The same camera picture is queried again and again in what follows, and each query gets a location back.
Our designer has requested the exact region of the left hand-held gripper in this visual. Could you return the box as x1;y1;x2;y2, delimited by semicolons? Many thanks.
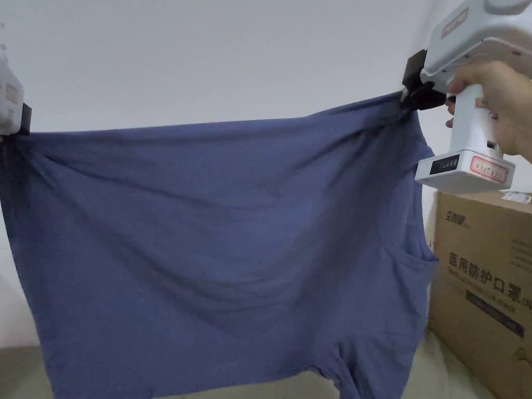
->
0;49;33;144

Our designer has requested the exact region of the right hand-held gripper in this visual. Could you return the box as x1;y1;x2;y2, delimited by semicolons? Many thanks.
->
400;0;532;196

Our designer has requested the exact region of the dark blue shirt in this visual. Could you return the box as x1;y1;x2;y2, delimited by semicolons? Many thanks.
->
0;90;441;399

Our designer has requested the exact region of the person's right hand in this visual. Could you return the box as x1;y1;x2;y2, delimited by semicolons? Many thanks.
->
444;62;532;164

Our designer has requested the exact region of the small white packet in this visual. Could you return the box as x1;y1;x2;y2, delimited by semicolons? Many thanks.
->
500;190;532;205

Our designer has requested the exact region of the brown cardboard carton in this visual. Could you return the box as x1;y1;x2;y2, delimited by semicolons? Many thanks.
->
427;189;532;399

